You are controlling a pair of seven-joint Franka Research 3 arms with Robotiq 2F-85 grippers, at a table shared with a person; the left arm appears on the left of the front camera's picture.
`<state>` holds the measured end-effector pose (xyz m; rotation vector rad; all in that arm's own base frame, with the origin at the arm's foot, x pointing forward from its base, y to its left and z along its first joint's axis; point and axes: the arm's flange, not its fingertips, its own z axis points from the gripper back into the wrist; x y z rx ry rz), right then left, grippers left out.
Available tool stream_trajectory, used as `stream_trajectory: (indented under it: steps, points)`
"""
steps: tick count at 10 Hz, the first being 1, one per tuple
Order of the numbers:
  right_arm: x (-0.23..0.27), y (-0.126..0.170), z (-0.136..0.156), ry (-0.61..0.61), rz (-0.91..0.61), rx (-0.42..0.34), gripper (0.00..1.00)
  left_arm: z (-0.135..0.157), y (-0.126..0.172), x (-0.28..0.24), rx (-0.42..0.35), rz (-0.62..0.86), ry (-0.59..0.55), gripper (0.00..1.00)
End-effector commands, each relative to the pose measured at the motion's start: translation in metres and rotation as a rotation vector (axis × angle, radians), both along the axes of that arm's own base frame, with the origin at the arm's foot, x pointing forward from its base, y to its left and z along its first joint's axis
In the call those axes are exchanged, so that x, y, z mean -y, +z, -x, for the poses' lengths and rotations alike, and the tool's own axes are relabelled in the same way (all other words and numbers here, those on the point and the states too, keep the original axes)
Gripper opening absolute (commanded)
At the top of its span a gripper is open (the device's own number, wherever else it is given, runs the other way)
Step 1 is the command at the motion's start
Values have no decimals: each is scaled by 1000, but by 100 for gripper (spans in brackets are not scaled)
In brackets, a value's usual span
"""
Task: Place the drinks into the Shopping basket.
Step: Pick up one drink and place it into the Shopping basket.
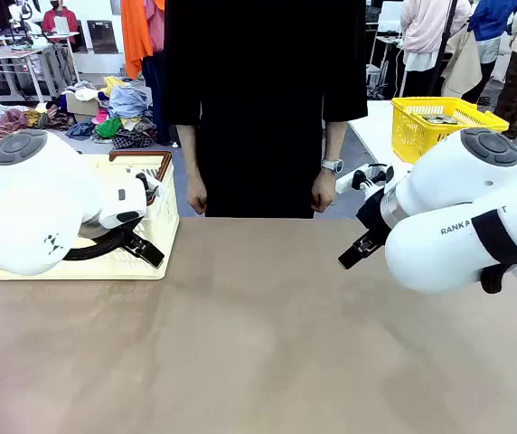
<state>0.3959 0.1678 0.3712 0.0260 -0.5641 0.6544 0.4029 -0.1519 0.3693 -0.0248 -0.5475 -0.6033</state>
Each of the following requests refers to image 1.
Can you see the person's left hand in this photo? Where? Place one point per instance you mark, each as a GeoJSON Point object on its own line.
{"type": "Point", "coordinates": [324, 190]}

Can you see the white side table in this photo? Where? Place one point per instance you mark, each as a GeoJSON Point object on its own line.
{"type": "Point", "coordinates": [371, 131]}

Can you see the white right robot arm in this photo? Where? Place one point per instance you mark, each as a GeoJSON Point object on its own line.
{"type": "Point", "coordinates": [444, 203]}

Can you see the cardboard box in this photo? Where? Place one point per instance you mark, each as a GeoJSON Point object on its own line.
{"type": "Point", "coordinates": [80, 105]}

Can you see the white wristwatch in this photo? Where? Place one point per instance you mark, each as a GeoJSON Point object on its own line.
{"type": "Point", "coordinates": [332, 165]}

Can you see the person in red top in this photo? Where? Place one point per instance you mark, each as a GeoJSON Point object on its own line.
{"type": "Point", "coordinates": [48, 20]}

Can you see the silver topped drink can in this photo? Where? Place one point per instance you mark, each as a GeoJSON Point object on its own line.
{"type": "Point", "coordinates": [439, 119]}

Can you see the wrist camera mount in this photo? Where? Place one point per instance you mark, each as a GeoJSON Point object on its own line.
{"type": "Point", "coordinates": [150, 185]}
{"type": "Point", "coordinates": [371, 177]}

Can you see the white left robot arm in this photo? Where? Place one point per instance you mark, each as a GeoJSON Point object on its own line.
{"type": "Point", "coordinates": [37, 203]}

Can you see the orange hanging garment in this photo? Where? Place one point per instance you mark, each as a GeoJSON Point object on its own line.
{"type": "Point", "coordinates": [134, 36]}

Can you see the beige coat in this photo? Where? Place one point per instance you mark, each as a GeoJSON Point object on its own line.
{"type": "Point", "coordinates": [464, 68]}

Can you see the green crumpled cloth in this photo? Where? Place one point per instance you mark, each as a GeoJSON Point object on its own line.
{"type": "Point", "coordinates": [109, 127]}

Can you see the person in blue jacket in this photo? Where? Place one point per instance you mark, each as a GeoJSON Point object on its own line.
{"type": "Point", "coordinates": [493, 18]}

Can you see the person in pink top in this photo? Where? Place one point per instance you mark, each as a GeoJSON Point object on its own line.
{"type": "Point", "coordinates": [154, 90]}

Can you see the person's left forearm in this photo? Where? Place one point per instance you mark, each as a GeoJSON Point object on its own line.
{"type": "Point", "coordinates": [334, 140]}

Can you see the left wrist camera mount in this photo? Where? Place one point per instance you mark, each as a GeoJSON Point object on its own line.
{"type": "Point", "coordinates": [150, 185]}

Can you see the cream basket with brown rim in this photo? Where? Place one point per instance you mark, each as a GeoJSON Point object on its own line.
{"type": "Point", "coordinates": [161, 217]}

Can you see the dark brown panel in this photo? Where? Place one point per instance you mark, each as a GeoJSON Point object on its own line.
{"type": "Point", "coordinates": [102, 36]}

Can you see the grey background workbench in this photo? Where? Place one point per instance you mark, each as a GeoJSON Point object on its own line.
{"type": "Point", "coordinates": [5, 54]}

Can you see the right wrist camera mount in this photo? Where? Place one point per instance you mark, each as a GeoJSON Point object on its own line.
{"type": "Point", "coordinates": [371, 177]}

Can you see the person in black clothes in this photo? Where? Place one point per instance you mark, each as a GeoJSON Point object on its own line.
{"type": "Point", "coordinates": [263, 90]}

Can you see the person's right hand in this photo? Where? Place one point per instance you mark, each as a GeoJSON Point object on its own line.
{"type": "Point", "coordinates": [197, 194]}

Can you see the dark checkered cloth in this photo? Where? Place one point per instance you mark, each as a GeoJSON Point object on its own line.
{"type": "Point", "coordinates": [132, 139]}

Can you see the red patterned cloth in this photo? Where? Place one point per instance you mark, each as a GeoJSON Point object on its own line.
{"type": "Point", "coordinates": [7, 124]}

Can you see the person in pale sweater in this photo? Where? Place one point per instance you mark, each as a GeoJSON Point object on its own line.
{"type": "Point", "coordinates": [425, 22]}

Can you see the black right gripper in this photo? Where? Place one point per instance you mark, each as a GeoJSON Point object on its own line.
{"type": "Point", "coordinates": [373, 212]}

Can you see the yellow plastic basket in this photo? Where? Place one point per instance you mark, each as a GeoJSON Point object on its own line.
{"type": "Point", "coordinates": [410, 135]}

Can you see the person's right forearm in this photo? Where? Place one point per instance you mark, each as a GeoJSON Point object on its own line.
{"type": "Point", "coordinates": [189, 149]}

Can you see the blue crumpled cloth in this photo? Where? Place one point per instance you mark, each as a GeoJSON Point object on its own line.
{"type": "Point", "coordinates": [127, 101]}

